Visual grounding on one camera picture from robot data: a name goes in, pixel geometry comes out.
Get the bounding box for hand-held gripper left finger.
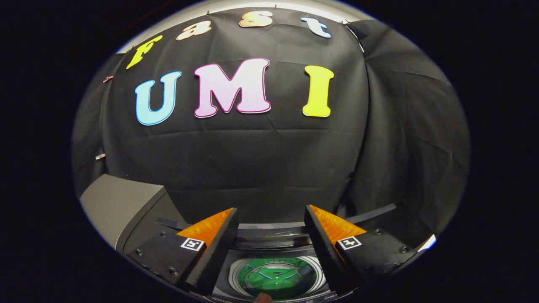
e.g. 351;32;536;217
126;207;238;297

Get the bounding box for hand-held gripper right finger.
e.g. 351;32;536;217
304;205;419;295

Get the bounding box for grey washing machine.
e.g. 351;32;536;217
208;236;422;303

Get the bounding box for green polo shirt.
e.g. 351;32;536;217
243;265;311;298

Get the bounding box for grey cabinet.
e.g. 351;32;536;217
80;174;190;253

